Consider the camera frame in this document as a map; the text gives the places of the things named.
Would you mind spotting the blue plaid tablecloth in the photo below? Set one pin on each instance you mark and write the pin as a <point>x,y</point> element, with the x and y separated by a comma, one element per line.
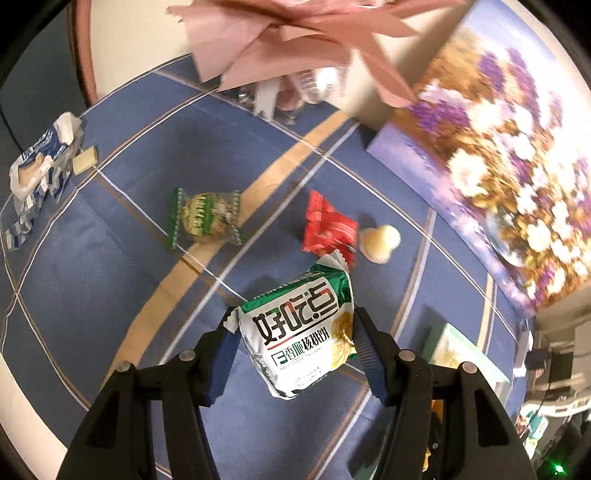
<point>115,277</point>

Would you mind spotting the dark cabinet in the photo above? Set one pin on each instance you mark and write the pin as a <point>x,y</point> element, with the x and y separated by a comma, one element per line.
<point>27,83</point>

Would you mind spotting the blue white torn wrapper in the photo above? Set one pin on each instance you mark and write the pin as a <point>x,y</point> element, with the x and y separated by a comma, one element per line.
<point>39,161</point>

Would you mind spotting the cream jelly cup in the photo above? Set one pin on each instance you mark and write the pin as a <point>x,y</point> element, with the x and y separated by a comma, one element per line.
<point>381,244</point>

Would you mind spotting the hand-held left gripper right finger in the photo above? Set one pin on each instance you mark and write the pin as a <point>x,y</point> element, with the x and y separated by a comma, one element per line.
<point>369,364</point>

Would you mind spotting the green white snack packet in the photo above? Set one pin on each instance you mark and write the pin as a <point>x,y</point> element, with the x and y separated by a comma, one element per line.
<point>295,332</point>

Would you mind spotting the white tray with green rim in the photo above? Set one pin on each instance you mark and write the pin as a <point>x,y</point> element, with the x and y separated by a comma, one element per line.
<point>457,346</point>

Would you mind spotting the clear green-edged cookie packet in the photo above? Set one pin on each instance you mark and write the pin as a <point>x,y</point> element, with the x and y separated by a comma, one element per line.
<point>203,214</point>

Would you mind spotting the pink flower bouquet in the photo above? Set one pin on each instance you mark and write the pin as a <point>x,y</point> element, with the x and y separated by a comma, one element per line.
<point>295,32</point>

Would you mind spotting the brown wooden frame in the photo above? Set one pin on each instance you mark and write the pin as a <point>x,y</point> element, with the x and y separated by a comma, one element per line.
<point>87,55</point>

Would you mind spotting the floral painting canvas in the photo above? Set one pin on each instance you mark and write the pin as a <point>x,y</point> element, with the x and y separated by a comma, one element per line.
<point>508,161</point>

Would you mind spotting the white plastic object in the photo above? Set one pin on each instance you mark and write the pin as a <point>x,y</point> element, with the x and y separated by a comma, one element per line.
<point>525,350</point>

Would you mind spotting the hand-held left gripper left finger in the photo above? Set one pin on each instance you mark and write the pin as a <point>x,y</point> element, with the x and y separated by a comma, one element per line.
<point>226,357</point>

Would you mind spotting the red snack packet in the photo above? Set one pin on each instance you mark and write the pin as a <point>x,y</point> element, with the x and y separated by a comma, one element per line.
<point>330,228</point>

